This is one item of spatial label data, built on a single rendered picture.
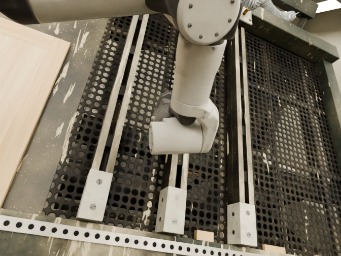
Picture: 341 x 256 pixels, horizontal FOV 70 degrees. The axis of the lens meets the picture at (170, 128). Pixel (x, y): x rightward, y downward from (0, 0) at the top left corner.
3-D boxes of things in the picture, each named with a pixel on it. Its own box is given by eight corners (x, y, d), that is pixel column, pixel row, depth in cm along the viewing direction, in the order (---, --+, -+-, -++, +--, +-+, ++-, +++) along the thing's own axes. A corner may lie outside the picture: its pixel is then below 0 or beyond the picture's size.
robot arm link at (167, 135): (190, 142, 59) (205, 163, 49) (145, 144, 57) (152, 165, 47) (193, 96, 56) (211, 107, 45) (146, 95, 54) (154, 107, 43)
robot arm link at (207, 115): (208, 159, 50) (227, 105, 42) (166, 161, 48) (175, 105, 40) (200, 137, 55) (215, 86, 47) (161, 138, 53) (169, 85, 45)
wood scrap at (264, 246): (262, 251, 84) (265, 251, 83) (262, 244, 85) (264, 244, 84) (283, 254, 86) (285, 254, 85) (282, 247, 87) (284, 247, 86)
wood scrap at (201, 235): (193, 240, 76) (196, 240, 74) (194, 230, 77) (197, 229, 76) (210, 243, 78) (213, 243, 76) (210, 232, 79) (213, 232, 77)
